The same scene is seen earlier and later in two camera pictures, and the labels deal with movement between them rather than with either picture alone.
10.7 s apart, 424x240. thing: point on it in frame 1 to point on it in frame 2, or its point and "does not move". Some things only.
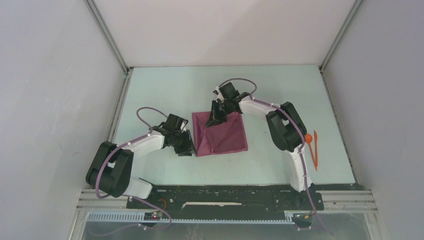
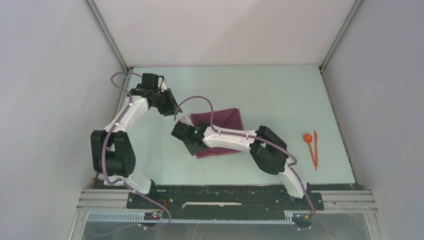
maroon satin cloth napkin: x=228 y=137 does not move
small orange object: x=308 y=138 does not move
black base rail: x=228 y=199 does not move
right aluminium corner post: x=357 y=4 does not move
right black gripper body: x=220 y=111 to x=192 y=150
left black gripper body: x=182 y=143 to x=164 y=103
